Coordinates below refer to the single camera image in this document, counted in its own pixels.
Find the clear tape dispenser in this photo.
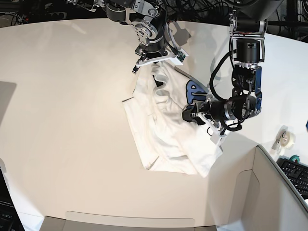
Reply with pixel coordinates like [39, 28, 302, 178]
[271, 125, 295, 155]

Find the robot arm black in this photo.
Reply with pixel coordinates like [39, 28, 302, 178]
[69, 0, 180, 67]
[182, 0, 282, 135]

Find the white graphic t-shirt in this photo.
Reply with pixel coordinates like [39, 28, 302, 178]
[123, 62, 222, 177]

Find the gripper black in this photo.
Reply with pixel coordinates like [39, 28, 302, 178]
[182, 101, 212, 125]
[138, 49, 168, 64]

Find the green tape roll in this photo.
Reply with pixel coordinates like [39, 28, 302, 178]
[289, 155, 300, 163]

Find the black computer keyboard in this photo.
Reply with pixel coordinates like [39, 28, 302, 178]
[276, 158, 308, 200]

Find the beige partition panel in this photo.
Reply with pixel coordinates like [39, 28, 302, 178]
[215, 145, 308, 231]

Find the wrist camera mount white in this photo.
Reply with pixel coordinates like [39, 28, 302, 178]
[132, 23, 189, 74]
[196, 112, 228, 146]

